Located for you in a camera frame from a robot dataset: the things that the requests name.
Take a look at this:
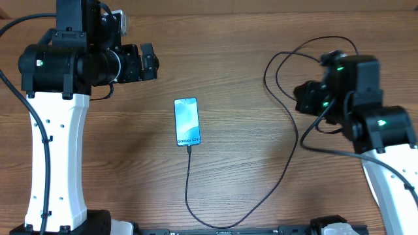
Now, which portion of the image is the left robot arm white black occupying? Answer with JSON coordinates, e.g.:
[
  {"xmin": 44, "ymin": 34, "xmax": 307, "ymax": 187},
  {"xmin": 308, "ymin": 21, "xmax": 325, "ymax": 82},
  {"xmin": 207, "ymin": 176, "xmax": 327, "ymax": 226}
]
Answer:
[{"xmin": 12, "ymin": 0, "xmax": 159, "ymax": 235}]

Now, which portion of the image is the Samsung Galaxy smartphone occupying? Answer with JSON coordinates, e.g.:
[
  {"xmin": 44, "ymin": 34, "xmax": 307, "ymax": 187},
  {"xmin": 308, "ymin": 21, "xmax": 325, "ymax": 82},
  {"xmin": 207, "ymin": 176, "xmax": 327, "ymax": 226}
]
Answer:
[{"xmin": 174, "ymin": 97, "xmax": 201, "ymax": 146}]

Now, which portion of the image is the cardboard board backdrop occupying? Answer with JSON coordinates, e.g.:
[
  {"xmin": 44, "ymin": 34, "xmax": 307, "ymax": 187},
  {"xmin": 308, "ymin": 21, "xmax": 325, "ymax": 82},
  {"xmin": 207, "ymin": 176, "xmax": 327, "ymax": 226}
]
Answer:
[{"xmin": 0, "ymin": 0, "xmax": 418, "ymax": 20}]

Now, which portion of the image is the black USB charging cable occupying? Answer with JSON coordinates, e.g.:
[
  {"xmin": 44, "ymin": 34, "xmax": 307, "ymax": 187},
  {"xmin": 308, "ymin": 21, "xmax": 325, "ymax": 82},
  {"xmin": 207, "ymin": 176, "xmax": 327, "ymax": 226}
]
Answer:
[{"xmin": 184, "ymin": 35, "xmax": 360, "ymax": 230}]

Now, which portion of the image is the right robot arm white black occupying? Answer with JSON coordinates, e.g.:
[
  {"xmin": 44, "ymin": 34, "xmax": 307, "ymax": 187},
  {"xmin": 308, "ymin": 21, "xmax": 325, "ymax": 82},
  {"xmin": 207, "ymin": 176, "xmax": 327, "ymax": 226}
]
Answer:
[{"xmin": 293, "ymin": 51, "xmax": 417, "ymax": 234}]

